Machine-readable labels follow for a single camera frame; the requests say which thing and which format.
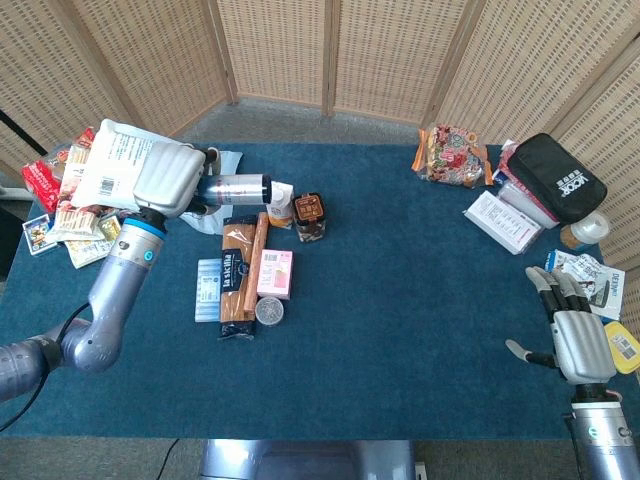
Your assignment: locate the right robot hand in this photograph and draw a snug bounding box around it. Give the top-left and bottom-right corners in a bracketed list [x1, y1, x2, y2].
[504, 265, 622, 404]

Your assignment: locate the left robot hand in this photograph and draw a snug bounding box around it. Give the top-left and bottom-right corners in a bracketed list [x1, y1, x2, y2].
[132, 141, 224, 225]

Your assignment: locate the silver metal can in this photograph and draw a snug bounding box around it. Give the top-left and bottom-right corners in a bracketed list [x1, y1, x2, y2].
[199, 173, 273, 207]

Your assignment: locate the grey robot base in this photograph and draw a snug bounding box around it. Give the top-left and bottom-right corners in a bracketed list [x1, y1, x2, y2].
[199, 438, 416, 480]

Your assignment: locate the yellow lidded container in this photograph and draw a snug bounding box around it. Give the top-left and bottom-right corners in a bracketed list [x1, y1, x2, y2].
[603, 321, 640, 375]

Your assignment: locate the white printed plastic bag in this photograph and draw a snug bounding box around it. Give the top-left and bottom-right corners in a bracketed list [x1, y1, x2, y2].
[71, 118, 245, 236]

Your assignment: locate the white printed leaflet packet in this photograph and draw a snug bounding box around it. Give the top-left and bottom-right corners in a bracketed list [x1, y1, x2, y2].
[544, 248, 626, 321]

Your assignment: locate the yellow snack packet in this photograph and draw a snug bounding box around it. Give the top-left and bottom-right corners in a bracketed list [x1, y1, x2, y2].
[98, 215, 123, 244]

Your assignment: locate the biscuit stick packet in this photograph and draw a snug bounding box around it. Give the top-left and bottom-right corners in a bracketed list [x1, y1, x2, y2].
[58, 143, 92, 202]

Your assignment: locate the cracker packet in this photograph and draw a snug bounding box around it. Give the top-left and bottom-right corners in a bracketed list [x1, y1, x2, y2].
[48, 206, 102, 245]

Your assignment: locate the white flat packet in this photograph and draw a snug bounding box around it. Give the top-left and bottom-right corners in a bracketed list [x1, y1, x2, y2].
[66, 238, 117, 270]

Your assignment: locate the jar with white lid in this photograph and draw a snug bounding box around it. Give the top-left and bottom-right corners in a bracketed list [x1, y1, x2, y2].
[558, 212, 611, 251]

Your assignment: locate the spaghetti package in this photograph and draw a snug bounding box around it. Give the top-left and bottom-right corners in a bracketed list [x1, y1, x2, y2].
[218, 214, 259, 342]

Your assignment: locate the clear bluish plastic box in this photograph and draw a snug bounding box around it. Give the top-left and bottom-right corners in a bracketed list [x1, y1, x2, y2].
[193, 258, 224, 324]

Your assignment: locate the red snack packet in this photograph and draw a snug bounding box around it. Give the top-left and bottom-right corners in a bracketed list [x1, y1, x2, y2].
[22, 159, 64, 214]

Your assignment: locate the picture card pack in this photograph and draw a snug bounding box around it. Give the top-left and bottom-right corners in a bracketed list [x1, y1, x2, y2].
[22, 214, 56, 256]

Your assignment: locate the clear jar brown lid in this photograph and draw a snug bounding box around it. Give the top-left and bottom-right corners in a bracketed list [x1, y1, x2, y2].
[292, 192, 329, 244]

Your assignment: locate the pink cardboard box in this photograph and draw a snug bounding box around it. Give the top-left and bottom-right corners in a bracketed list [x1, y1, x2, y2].
[256, 248, 295, 301]

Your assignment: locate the white printed box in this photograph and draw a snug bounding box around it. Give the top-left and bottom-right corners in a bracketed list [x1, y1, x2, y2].
[463, 189, 544, 256]

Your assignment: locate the wicker folding screen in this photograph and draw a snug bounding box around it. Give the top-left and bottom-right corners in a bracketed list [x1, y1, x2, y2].
[0, 0, 640, 271]

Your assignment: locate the black zip pouch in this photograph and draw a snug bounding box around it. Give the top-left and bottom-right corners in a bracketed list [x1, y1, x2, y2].
[507, 133, 609, 225]

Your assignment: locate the blue tablecloth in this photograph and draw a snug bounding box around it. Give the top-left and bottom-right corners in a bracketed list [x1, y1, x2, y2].
[0, 143, 640, 441]

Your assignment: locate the colourful candy bag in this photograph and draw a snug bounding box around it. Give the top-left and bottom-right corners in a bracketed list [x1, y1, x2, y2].
[410, 124, 494, 189]

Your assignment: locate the black cable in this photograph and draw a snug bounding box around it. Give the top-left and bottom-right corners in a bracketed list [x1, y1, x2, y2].
[0, 302, 96, 434]

